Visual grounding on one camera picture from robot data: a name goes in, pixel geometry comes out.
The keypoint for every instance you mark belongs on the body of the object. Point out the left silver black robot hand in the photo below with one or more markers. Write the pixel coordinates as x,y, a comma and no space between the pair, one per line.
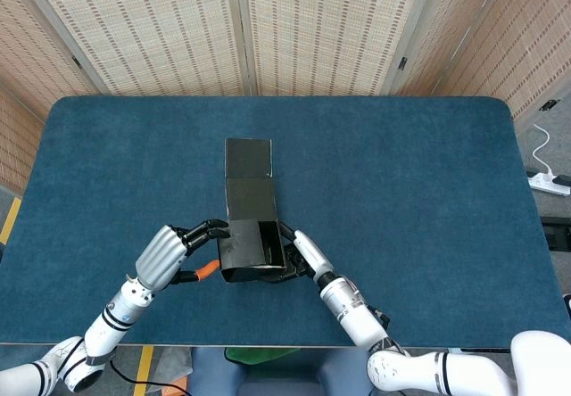
160,258

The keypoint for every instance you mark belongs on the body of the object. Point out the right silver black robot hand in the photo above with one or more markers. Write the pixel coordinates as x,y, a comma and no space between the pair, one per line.
312,253

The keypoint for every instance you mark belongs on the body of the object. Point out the black box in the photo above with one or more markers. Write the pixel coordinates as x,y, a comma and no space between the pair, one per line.
247,159

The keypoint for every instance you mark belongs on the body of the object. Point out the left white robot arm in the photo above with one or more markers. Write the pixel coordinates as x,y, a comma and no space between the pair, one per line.
109,320

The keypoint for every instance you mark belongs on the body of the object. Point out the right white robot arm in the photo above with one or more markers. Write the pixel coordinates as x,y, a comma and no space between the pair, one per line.
352,311

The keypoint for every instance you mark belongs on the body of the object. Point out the blue robot base seat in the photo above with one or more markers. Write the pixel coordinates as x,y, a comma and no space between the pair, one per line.
290,378

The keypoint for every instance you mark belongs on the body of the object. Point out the grey plastic bag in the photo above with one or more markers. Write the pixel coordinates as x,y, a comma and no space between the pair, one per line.
174,362

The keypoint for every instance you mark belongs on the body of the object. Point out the blue felt table mat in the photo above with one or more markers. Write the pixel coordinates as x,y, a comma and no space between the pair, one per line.
401,191

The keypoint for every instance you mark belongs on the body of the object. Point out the yellow floor tape strip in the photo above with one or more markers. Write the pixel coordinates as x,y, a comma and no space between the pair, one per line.
11,214
143,369

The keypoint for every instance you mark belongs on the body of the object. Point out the green cloth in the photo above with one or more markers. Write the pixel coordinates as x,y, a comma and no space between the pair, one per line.
254,356

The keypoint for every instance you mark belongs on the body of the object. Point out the small orange object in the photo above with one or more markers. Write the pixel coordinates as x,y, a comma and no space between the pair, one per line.
178,390

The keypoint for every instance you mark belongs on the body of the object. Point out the woven folding screen panel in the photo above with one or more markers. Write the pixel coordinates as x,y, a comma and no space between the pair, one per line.
147,26
325,26
15,146
526,48
446,26
31,57

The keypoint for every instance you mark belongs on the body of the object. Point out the black screen hinge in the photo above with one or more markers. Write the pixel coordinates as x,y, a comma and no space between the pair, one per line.
76,62
403,63

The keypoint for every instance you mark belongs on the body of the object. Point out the white power strip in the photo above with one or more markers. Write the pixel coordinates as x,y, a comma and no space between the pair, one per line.
542,184

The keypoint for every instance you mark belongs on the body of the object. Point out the black plug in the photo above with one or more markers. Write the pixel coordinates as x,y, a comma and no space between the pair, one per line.
563,182

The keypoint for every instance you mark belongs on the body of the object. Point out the black floor socket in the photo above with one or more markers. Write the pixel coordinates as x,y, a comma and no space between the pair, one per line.
548,105

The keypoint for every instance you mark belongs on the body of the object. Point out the black metal frame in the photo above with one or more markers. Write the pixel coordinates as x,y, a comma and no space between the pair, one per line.
557,235

